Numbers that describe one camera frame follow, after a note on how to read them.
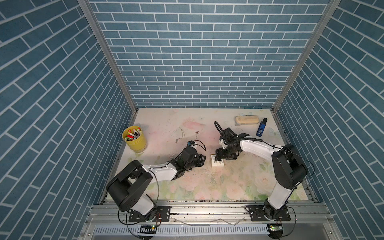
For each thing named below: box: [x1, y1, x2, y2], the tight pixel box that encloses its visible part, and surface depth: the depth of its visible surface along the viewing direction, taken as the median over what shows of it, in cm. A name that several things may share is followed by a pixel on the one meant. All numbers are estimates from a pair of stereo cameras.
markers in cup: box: [124, 127, 142, 141], surface depth 93 cm
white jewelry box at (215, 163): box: [210, 154, 225, 168], surface depth 90 cm
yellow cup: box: [122, 125, 147, 153], surface depth 92 cm
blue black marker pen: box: [256, 117, 268, 138], surface depth 108 cm
